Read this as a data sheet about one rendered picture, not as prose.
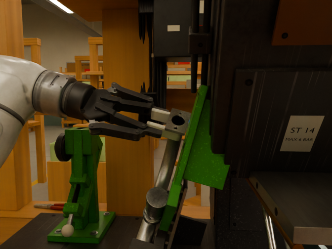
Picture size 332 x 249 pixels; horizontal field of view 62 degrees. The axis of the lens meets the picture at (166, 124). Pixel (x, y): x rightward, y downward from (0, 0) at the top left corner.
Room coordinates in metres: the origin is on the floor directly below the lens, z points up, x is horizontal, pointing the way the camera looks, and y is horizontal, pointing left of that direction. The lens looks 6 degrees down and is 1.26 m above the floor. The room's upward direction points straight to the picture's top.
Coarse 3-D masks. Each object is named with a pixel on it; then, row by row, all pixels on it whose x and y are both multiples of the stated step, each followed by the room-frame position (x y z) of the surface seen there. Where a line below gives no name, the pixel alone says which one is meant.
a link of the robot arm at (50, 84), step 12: (48, 72) 0.56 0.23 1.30; (36, 84) 0.54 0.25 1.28; (48, 84) 0.54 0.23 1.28; (60, 84) 0.54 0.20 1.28; (36, 96) 0.53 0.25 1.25; (48, 96) 0.53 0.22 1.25; (60, 96) 0.53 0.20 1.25; (36, 108) 0.55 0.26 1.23; (48, 108) 0.54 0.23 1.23; (60, 108) 0.55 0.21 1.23
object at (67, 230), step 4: (72, 216) 0.63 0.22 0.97; (68, 220) 0.62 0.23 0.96; (72, 220) 0.62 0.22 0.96; (68, 224) 0.61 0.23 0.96; (64, 228) 0.60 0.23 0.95; (68, 228) 0.60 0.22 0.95; (72, 228) 0.61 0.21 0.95; (64, 232) 0.60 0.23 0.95; (68, 232) 0.60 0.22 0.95; (72, 232) 0.60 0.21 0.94; (64, 236) 0.60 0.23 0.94; (68, 236) 0.60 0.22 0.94
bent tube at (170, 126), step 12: (168, 120) 0.54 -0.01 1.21; (180, 120) 0.56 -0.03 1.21; (180, 132) 0.52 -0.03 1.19; (168, 144) 0.58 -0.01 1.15; (168, 156) 0.59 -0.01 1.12; (168, 168) 0.60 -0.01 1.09; (156, 180) 0.59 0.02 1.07; (168, 180) 0.59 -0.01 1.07; (144, 228) 0.50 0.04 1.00; (144, 240) 0.49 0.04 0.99
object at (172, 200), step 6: (174, 186) 0.44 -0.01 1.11; (180, 186) 0.44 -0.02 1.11; (174, 192) 0.43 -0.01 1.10; (168, 198) 0.42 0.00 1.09; (174, 198) 0.42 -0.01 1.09; (168, 204) 0.42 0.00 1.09; (174, 204) 0.42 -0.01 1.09; (168, 210) 0.43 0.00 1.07; (174, 210) 0.42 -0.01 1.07; (162, 216) 0.46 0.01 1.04; (168, 216) 0.44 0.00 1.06; (162, 222) 0.46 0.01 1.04; (168, 222) 0.45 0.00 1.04; (162, 228) 0.47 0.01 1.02; (168, 228) 0.47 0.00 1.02
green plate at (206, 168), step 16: (192, 112) 0.51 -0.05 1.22; (208, 112) 0.45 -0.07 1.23; (192, 128) 0.44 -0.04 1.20; (208, 128) 0.45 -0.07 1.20; (192, 144) 0.45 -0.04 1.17; (208, 144) 0.45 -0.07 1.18; (192, 160) 0.45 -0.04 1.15; (208, 160) 0.45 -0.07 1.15; (176, 176) 0.44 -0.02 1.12; (192, 176) 0.45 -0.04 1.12; (208, 176) 0.45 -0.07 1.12; (224, 176) 0.45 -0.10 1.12
